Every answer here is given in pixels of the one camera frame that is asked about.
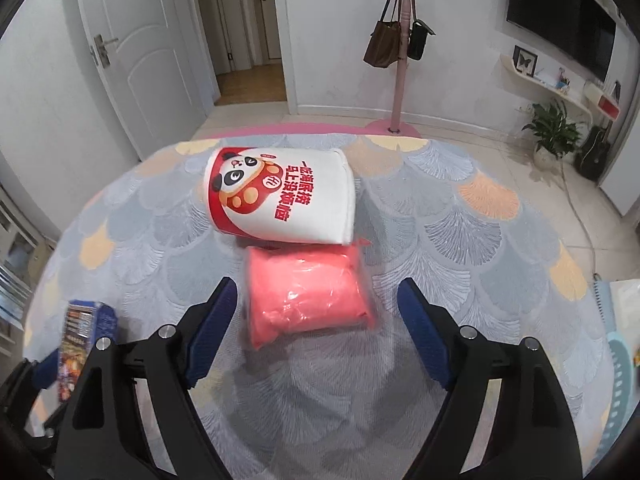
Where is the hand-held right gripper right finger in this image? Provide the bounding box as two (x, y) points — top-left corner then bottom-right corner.
(396, 276), (585, 480)

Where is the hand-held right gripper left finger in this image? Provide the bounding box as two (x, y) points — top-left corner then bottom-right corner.
(54, 276), (239, 480)

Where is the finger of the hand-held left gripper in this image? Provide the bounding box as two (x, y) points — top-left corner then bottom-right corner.
(95, 304), (119, 347)
(0, 352), (62, 411)

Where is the colourful snack box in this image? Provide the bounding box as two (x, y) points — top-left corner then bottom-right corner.
(57, 300), (108, 403)

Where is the red plastic bag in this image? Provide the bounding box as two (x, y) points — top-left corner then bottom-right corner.
(246, 240), (377, 353)

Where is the panda print paper cup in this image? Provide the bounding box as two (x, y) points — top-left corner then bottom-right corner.
(206, 146), (357, 246)

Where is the teal plastic basket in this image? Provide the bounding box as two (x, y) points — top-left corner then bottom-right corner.
(592, 280), (640, 461)

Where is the white and grey milk carton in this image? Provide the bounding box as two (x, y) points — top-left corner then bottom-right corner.
(607, 281), (640, 332)

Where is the white floor rack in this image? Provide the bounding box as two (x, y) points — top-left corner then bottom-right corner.
(0, 180), (56, 346)

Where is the potted green plant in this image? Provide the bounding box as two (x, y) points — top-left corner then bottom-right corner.
(521, 100), (583, 168)

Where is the black acoustic guitar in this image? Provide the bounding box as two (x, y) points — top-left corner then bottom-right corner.
(574, 85), (621, 182)

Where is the white standing air conditioner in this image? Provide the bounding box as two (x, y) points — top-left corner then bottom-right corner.
(600, 110), (640, 216)

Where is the pink coat rack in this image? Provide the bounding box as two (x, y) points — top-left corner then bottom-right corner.
(365, 0), (423, 136)

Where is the white room door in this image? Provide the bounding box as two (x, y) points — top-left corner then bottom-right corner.
(75, 0), (208, 161)

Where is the small black bag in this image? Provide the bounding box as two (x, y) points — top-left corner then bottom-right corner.
(406, 0), (436, 61)

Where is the brown tote bag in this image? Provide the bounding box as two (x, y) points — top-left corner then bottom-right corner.
(363, 0), (404, 68)

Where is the white box shelf red inside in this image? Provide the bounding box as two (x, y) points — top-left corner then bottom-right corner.
(582, 81), (621, 119)

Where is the white hallway door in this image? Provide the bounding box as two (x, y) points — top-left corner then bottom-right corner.
(250, 0), (284, 63)

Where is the black floor cable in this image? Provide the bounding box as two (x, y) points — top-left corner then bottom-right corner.
(560, 160), (608, 281)

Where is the low white wall shelf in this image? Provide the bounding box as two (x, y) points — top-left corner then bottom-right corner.
(500, 55), (593, 116)

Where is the silver door handle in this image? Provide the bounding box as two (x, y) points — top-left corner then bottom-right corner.
(91, 34), (120, 67)

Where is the butterfly picture frame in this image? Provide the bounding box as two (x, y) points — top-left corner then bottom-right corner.
(513, 45), (538, 77)

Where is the wall mounted television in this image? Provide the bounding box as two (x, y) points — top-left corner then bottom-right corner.
(506, 0), (617, 82)

